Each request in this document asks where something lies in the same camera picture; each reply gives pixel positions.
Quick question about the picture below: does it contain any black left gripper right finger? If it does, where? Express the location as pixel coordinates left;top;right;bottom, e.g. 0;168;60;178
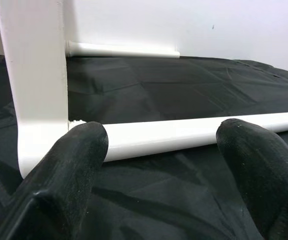
215;118;288;240

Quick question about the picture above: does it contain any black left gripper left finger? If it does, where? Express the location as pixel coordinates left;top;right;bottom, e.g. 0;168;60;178
0;121;109;240

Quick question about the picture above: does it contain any white plastic table leg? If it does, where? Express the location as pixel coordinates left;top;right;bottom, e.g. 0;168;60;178
68;110;288;163
65;40;181;60

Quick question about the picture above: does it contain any white plastic children table top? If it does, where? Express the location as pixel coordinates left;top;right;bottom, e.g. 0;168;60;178
0;0;87;180

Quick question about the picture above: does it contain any black cloth table cover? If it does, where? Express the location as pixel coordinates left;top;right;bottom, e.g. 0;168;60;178
0;52;288;240

